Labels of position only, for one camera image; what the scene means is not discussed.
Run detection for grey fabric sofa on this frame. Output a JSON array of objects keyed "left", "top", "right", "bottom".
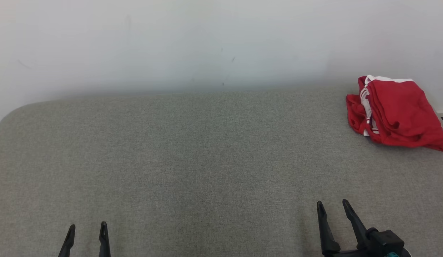
[{"left": 0, "top": 85, "right": 443, "bottom": 257}]

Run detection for red and white shorts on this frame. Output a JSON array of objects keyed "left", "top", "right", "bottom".
[{"left": 364, "top": 75, "right": 443, "bottom": 152}]

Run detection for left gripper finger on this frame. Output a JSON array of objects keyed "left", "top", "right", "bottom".
[
  {"left": 99, "top": 221, "right": 111, "bottom": 257},
  {"left": 58, "top": 224, "right": 76, "bottom": 257}
]

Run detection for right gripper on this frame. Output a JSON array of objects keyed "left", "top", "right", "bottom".
[{"left": 316, "top": 199, "right": 369, "bottom": 257}]

